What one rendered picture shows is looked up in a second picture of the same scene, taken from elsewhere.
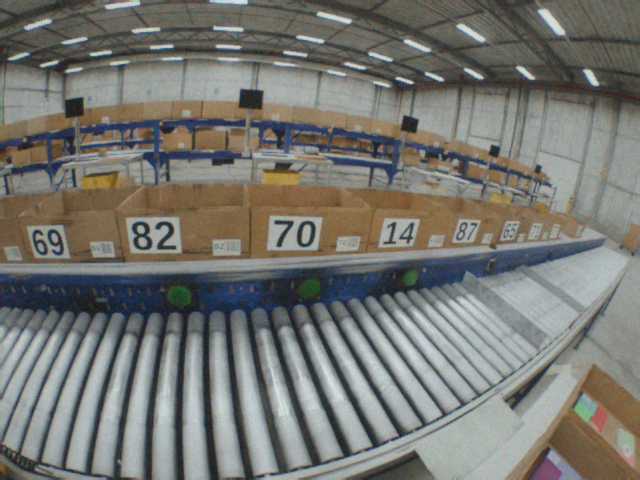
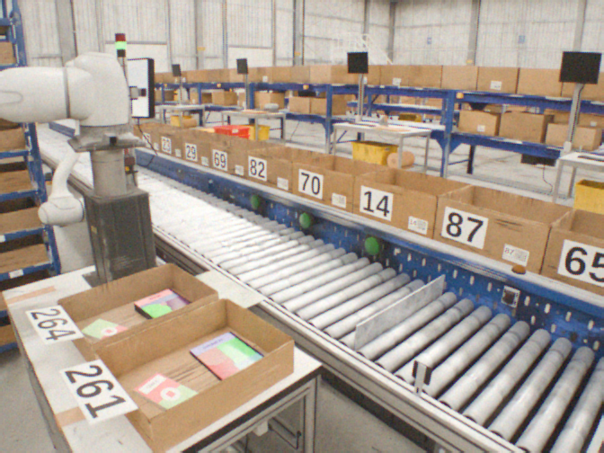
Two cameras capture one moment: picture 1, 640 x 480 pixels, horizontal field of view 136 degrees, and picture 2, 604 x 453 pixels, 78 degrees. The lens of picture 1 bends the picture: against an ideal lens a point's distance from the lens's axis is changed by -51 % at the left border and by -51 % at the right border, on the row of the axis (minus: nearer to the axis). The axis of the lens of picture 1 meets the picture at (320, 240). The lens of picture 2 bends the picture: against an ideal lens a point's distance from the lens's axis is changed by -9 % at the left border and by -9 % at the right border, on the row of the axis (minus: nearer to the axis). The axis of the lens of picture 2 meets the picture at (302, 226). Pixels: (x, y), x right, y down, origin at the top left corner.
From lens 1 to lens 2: 166 cm
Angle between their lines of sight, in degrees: 64
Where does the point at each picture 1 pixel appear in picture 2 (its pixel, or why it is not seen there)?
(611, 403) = (246, 389)
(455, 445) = (216, 281)
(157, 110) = (458, 77)
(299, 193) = (365, 168)
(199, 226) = (273, 167)
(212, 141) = (523, 128)
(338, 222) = (332, 182)
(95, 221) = (238, 155)
